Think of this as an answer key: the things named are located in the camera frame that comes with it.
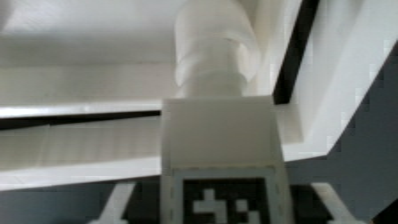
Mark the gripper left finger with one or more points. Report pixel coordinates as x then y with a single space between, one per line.
133 206

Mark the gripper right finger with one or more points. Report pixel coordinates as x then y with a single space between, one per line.
319 206

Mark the white square table top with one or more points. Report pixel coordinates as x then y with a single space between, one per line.
106 56

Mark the white U-shaped fence wall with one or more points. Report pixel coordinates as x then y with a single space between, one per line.
85 148

